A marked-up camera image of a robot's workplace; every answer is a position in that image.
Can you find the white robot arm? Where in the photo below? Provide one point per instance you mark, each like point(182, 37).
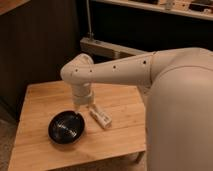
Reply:
point(179, 108)

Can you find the wooden shelf with items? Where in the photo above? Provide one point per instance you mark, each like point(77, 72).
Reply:
point(184, 8)

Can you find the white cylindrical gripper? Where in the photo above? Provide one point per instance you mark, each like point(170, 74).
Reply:
point(82, 95)

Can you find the light wooden table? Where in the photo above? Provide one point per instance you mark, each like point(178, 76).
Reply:
point(33, 149)

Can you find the long wooden bench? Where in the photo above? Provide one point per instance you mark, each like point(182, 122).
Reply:
point(105, 49)

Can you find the metal pole with base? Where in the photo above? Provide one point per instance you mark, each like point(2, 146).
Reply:
point(90, 30)

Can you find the black ceramic bowl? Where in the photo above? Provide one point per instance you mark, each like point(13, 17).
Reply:
point(66, 127)

